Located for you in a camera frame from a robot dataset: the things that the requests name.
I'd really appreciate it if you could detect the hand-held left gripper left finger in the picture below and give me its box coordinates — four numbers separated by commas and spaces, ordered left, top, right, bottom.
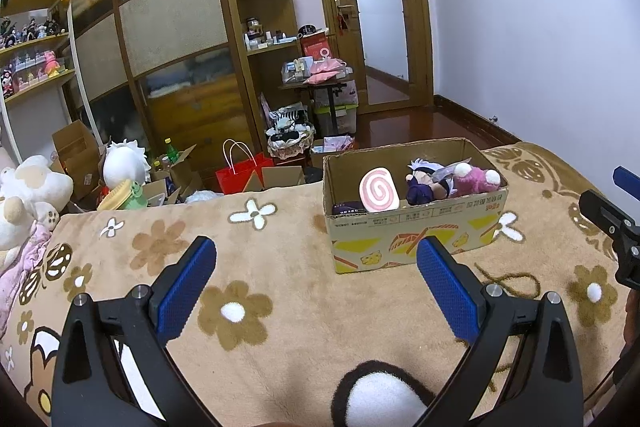
50, 235, 221, 427

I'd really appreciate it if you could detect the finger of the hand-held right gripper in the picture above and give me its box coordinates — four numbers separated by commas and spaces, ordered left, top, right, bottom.
612, 166, 640, 202
579, 189, 640, 243

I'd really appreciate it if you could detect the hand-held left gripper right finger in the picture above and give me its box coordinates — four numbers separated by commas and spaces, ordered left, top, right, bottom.
416, 237, 585, 427

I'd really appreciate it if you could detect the printed cardboard box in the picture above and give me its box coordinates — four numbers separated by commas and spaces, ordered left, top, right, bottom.
321, 137, 511, 275

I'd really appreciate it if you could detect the white haired purple doll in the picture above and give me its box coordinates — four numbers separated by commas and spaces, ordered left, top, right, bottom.
404, 158, 458, 206

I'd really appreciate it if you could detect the pink bear plush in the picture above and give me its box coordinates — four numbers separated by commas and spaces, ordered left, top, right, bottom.
450, 163, 502, 198

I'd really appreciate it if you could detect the white pink swirl cushion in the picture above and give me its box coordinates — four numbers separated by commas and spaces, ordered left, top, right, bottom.
359, 167, 401, 214

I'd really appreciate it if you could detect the beige floral blanket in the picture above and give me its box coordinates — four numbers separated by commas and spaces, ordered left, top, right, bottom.
0, 141, 640, 427

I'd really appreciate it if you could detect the green frog toy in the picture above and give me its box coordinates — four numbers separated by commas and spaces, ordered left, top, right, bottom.
125, 181, 150, 209

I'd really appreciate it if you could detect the cardboard box with bottles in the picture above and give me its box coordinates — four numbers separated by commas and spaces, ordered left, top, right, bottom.
145, 144, 205, 205

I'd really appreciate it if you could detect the yellow toy stick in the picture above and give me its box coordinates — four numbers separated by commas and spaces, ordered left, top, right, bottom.
96, 184, 133, 212

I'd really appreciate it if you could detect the red gift bag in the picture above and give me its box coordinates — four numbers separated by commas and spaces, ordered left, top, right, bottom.
215, 139, 275, 195

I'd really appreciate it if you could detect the white haired plush doll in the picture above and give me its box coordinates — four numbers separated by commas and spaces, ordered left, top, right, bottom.
101, 139, 152, 190

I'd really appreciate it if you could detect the open cardboard box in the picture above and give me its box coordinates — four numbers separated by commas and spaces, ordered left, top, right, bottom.
245, 166, 307, 192

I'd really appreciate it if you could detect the pink cloth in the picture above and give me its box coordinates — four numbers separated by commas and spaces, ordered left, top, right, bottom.
0, 222, 53, 338

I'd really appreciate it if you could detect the large brown carton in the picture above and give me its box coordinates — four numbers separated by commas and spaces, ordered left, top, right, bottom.
50, 120, 108, 202

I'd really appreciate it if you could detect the lace trimmed basket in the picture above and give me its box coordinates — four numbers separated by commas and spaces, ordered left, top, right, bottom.
266, 127, 317, 160

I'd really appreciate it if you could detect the cream brown patched plush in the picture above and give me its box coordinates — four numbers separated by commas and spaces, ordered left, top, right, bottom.
0, 154, 75, 265

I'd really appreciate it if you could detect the flat box on floor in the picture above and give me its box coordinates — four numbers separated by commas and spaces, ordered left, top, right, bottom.
310, 136, 357, 155

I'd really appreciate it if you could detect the black white striped cloth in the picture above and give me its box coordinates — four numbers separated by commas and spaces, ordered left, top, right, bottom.
267, 104, 312, 138

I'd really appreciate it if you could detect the clear storage bin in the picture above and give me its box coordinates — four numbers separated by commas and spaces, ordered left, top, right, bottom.
312, 104, 358, 136

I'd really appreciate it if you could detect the small folding table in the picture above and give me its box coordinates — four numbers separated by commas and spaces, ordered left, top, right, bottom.
277, 74, 358, 138

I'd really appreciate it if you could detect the pile of pink packets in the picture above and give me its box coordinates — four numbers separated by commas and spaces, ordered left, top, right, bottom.
302, 57, 351, 85

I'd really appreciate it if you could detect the wooden wardrobe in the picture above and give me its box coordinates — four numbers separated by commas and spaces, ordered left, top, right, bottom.
47, 0, 261, 168

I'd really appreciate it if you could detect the wooden corner shelf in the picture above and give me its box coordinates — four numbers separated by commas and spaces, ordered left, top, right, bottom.
220, 0, 311, 148

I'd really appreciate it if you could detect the wooden glass door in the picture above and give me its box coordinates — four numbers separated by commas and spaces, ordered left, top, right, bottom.
306, 0, 435, 114

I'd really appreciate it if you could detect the shelf of figurines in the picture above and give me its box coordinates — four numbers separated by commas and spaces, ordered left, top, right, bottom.
0, 14, 71, 100

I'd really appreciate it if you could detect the yellow wall shelf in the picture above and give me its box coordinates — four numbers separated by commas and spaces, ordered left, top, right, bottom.
0, 0, 96, 168

